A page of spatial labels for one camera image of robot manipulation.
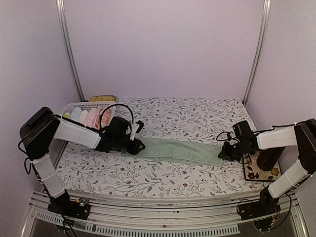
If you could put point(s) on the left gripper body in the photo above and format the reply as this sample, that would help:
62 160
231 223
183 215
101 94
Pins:
119 144

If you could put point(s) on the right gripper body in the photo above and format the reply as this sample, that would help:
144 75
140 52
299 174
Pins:
235 152

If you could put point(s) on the green towel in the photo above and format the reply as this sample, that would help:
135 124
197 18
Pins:
179 151

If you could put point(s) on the orange patterned towel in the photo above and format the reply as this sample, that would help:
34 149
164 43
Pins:
104 117

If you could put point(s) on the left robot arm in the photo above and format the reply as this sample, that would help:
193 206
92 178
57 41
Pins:
37 134

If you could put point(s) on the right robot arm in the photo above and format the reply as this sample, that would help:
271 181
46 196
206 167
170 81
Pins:
271 145

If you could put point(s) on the dark cylinder roll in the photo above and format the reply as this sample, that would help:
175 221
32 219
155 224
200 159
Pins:
268 158

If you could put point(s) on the floral ceramic tray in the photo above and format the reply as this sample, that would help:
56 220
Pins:
252 172

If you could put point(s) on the pink rolled towel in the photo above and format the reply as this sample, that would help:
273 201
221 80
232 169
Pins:
92 118

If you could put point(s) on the cream rolled towel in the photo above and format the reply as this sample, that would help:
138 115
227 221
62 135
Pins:
83 116

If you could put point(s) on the white plastic basket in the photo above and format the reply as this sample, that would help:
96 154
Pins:
90 105

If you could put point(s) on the blue rolled towel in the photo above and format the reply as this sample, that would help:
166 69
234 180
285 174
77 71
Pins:
75 114

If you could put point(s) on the woven straw brush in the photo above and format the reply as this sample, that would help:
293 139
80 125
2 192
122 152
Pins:
102 98

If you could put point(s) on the floral tablecloth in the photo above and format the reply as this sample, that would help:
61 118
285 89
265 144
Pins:
193 120

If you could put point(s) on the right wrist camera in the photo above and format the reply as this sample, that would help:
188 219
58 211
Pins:
243 131

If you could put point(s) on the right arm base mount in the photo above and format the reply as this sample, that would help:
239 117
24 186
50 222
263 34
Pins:
247 209

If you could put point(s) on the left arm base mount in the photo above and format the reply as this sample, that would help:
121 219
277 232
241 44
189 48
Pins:
62 205

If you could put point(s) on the metal front rail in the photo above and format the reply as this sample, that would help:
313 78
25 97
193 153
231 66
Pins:
114 216

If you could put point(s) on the left metal frame post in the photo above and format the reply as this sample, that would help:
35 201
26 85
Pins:
60 4

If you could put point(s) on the metal frame post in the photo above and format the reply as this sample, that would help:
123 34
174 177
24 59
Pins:
259 47
60 4

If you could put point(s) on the right metal frame post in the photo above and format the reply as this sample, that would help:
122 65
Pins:
259 47

